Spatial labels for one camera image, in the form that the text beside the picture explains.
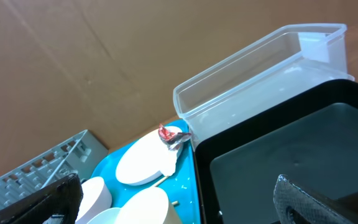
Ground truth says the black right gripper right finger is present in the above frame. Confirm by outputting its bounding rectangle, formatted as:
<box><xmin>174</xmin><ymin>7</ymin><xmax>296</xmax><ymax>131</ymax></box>
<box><xmin>273</xmin><ymin>174</ymin><xmax>358</xmax><ymax>224</ymax></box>

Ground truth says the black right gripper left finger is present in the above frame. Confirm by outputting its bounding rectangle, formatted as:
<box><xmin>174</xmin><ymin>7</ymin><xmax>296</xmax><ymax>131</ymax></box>
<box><xmin>0</xmin><ymin>173</ymin><xmax>83</xmax><ymax>224</ymax></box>

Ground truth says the small pink bowl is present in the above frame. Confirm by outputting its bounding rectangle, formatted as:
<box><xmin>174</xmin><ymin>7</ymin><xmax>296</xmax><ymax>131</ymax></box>
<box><xmin>75</xmin><ymin>177</ymin><xmax>112</xmax><ymax>224</ymax></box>

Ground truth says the cream paper cup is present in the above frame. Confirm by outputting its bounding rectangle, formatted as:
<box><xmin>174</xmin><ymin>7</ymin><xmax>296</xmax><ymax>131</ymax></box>
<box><xmin>115</xmin><ymin>187</ymin><xmax>183</xmax><ymax>224</ymax></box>

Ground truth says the red candy wrapper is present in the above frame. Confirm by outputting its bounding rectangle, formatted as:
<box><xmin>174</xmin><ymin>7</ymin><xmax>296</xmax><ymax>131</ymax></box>
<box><xmin>158</xmin><ymin>124</ymin><xmax>191</xmax><ymax>151</ymax></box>

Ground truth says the grey dishwasher rack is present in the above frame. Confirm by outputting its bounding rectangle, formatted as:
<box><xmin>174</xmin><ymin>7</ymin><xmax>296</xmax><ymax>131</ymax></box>
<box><xmin>0</xmin><ymin>129</ymin><xmax>108</xmax><ymax>210</ymax></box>

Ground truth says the black food waste tray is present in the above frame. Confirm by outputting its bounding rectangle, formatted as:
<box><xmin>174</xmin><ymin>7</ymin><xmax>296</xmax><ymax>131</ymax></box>
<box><xmin>195</xmin><ymin>80</ymin><xmax>358</xmax><ymax>223</ymax></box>

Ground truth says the clear plastic waste bin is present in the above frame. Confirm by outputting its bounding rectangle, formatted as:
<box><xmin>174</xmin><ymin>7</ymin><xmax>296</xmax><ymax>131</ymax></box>
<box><xmin>173</xmin><ymin>23</ymin><xmax>354</xmax><ymax>146</ymax></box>

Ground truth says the large pink plate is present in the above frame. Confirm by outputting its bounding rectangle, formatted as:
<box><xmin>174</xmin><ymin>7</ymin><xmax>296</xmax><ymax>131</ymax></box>
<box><xmin>116</xmin><ymin>129</ymin><xmax>183</xmax><ymax>185</ymax></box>

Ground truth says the upper wooden chopstick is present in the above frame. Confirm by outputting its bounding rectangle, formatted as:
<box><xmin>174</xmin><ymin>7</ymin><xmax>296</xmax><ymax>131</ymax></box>
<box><xmin>152</xmin><ymin>176</ymin><xmax>169</xmax><ymax>187</ymax></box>

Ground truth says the teal serving tray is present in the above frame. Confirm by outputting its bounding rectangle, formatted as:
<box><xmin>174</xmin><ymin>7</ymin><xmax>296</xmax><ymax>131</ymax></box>
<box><xmin>90</xmin><ymin>119</ymin><xmax>201</xmax><ymax>224</ymax></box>

